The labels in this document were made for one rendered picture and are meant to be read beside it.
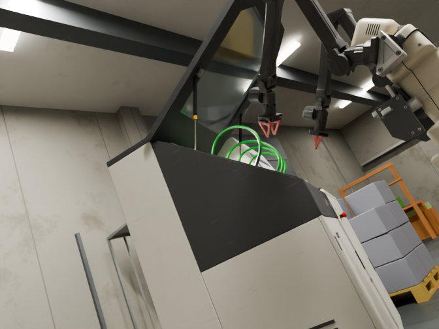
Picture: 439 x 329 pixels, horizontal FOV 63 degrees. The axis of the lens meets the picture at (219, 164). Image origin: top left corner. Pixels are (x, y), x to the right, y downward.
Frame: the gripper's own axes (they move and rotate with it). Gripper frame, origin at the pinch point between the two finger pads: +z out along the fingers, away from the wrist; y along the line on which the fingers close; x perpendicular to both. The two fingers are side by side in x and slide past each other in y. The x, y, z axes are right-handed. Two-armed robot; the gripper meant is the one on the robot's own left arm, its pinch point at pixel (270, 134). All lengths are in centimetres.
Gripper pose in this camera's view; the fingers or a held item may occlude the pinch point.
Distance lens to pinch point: 170.6
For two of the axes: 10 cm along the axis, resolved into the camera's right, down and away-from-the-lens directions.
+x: 6.9, 1.9, -7.0
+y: -7.2, 2.9, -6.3
